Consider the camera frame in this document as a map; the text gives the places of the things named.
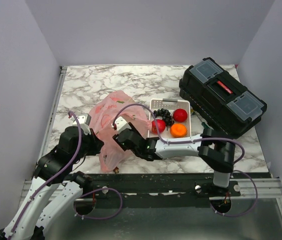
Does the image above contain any red fake apple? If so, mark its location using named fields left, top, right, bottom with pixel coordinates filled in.
left=151, top=119, right=166, bottom=135

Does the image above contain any pink plastic bag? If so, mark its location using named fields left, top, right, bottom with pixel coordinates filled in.
left=88, top=90, right=152, bottom=173

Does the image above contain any dark fake grape bunch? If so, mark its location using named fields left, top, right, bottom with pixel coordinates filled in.
left=153, top=108, right=174, bottom=127

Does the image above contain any orange fake tangerine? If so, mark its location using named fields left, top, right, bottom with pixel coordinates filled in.
left=170, top=123, right=188, bottom=138

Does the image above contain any red fake pomegranate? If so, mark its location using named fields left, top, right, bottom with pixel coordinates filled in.
left=172, top=108, right=188, bottom=123

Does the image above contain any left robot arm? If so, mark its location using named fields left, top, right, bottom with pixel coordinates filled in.
left=0, top=123, right=104, bottom=240

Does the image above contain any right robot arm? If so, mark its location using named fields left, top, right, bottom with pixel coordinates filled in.
left=113, top=122, right=236, bottom=196

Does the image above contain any brown toy faucet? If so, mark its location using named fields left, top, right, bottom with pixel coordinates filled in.
left=113, top=166, right=120, bottom=174

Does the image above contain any white perforated plastic basket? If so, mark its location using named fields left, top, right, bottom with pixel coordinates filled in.
left=147, top=98, right=192, bottom=151

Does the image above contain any black plastic toolbox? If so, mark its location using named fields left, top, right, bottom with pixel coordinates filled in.
left=179, top=57, right=267, bottom=139

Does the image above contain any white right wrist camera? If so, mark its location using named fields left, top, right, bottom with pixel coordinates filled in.
left=113, top=116, right=131, bottom=133

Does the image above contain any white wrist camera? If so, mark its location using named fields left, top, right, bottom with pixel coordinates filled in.
left=113, top=116, right=131, bottom=133
left=77, top=113, right=91, bottom=135

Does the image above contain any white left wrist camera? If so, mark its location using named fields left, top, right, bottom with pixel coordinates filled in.
left=77, top=113, right=91, bottom=135

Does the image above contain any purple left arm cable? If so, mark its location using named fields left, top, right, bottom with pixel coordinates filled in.
left=7, top=111, right=123, bottom=240

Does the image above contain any green handled screwdriver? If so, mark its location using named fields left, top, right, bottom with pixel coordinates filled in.
left=190, top=108, right=209, bottom=129

